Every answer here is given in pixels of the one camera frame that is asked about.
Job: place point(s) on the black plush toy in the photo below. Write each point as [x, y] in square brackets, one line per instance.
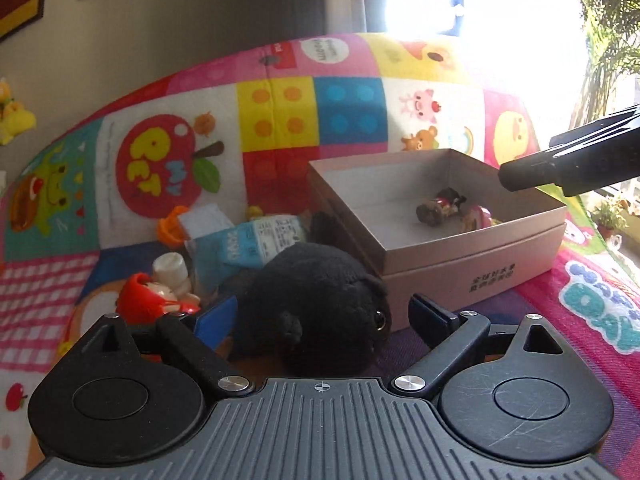
[320, 310]

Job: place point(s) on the pink cardboard box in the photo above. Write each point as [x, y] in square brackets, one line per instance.
[450, 255]

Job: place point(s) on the colourful printed play mat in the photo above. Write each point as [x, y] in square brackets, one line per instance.
[280, 105]

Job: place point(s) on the small yellow figurine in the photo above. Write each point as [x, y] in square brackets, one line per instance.
[255, 211]

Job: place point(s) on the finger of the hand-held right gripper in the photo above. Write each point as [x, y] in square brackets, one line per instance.
[600, 130]
[590, 170]

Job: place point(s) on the red hooded figurine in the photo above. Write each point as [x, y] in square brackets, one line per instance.
[150, 297]

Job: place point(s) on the pink toy figurine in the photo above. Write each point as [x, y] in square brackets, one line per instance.
[477, 217]

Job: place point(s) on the orange plastic toy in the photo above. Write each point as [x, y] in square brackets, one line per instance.
[169, 229]

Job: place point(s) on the small potted plant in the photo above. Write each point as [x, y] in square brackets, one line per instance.
[610, 217]

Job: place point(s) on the yellow plush toy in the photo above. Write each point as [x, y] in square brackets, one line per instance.
[15, 117]

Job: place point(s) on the green palm plant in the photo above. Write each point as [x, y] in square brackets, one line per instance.
[607, 35]

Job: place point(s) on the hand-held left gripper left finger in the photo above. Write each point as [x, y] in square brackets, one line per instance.
[215, 321]

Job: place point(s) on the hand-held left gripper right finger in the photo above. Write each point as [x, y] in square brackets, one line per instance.
[425, 316]

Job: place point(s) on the blue wipes packet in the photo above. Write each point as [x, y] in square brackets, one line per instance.
[245, 247]

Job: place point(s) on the white red-capped drink bottle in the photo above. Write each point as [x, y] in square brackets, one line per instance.
[171, 269]

